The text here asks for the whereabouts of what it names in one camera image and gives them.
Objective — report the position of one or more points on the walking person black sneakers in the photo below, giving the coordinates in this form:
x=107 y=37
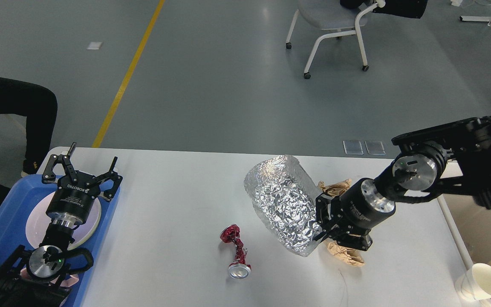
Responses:
x=411 y=9

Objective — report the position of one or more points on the beige plastic bin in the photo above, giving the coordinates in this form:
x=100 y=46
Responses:
x=470 y=227

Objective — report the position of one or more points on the grey white office chair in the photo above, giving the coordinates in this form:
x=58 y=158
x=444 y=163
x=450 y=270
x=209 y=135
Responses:
x=338 y=21

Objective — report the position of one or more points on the crumpled brown paper lower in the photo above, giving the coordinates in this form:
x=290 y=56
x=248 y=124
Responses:
x=349 y=256

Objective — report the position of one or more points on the pink plate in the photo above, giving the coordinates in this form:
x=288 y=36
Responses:
x=38 y=222

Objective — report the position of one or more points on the crushed red can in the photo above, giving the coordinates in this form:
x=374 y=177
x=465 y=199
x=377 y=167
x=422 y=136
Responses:
x=238 y=268

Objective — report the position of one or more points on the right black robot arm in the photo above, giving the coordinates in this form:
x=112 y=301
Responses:
x=452 y=158

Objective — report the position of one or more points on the blue plastic tray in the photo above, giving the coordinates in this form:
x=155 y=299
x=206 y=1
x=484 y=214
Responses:
x=21 y=201

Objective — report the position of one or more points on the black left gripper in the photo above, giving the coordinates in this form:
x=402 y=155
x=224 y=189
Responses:
x=74 y=200

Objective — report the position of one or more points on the crumpled brown paper upper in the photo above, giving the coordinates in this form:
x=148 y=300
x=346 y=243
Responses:
x=335 y=189

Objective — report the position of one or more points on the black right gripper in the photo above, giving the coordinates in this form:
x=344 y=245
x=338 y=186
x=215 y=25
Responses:
x=354 y=213

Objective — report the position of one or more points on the person in black left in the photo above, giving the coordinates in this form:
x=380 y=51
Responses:
x=39 y=106

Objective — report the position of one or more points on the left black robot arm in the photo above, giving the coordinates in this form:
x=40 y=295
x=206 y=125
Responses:
x=52 y=226

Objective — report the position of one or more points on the white paper cup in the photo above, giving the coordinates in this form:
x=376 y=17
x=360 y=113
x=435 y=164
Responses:
x=475 y=284

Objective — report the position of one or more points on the large silver foil bag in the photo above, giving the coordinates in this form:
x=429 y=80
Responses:
x=283 y=196

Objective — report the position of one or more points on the crumpled brown paper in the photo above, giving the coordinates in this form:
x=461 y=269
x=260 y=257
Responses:
x=349 y=256
x=335 y=189

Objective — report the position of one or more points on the white desk leg base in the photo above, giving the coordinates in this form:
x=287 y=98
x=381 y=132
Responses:
x=490 y=17

